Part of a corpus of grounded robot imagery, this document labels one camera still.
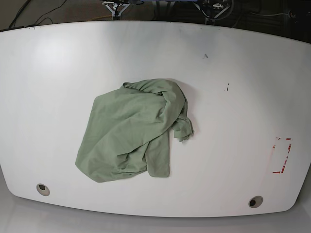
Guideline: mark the green t-shirt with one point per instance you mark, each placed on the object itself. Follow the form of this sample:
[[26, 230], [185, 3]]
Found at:
[[128, 131]]

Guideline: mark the red tape marking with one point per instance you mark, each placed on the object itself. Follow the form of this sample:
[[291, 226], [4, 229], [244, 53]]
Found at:
[[280, 154]]

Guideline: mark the right table grommet hole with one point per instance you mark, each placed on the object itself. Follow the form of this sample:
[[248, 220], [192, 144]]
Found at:
[[255, 202]]

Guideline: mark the table grommet hole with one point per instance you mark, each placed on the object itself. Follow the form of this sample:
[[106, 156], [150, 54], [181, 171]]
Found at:
[[255, 202], [43, 190]]

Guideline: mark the left table grommet hole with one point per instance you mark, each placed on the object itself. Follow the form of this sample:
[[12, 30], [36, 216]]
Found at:
[[43, 190]]

